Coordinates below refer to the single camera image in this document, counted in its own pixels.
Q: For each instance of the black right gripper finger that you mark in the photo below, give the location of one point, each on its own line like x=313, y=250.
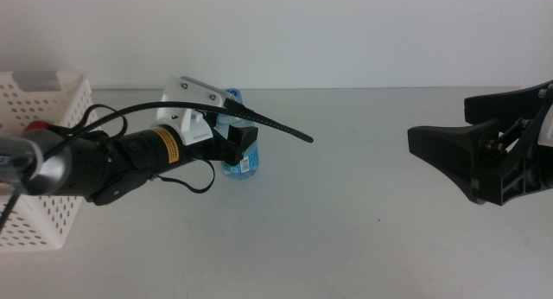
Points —
x=501, y=104
x=449, y=148

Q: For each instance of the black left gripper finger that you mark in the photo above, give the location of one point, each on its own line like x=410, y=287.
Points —
x=211, y=118
x=239, y=139

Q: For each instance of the clear water bottle blue cap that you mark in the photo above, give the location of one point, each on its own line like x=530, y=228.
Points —
x=247, y=167

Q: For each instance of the red cola can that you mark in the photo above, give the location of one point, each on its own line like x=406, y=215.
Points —
x=36, y=126

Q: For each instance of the white perforated plastic basket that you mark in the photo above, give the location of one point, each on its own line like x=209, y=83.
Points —
x=43, y=225

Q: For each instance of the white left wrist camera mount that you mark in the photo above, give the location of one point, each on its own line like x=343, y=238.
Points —
x=181, y=100

